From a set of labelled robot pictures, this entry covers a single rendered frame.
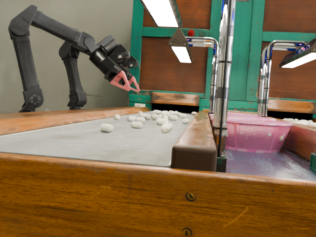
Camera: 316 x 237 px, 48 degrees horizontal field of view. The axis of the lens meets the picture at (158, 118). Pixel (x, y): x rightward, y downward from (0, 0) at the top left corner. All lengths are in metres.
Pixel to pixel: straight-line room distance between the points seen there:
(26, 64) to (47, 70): 1.95
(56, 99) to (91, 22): 0.75
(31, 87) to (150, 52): 1.09
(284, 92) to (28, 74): 1.51
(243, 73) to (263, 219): 1.88
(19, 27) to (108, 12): 1.94
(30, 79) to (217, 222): 1.07
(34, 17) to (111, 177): 1.04
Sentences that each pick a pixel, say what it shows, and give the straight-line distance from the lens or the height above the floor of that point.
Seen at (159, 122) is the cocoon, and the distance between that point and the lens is 1.08.
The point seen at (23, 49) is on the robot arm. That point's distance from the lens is 1.39.
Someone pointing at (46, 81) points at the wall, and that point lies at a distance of 3.33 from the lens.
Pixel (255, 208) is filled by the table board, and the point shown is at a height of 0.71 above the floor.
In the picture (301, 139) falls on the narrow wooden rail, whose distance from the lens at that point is 1.13.
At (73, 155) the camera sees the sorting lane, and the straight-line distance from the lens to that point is 0.47.
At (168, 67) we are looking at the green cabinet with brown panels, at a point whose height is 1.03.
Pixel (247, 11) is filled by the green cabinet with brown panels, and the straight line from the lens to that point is 2.32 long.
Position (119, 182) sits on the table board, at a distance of 0.42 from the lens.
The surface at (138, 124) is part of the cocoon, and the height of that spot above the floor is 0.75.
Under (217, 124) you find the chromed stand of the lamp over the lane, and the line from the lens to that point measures 0.71.
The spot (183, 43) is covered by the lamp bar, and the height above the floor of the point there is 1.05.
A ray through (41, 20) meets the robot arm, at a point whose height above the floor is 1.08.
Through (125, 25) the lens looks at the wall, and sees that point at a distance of 3.20.
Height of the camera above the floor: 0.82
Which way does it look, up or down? 3 degrees down
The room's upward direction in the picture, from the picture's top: 4 degrees clockwise
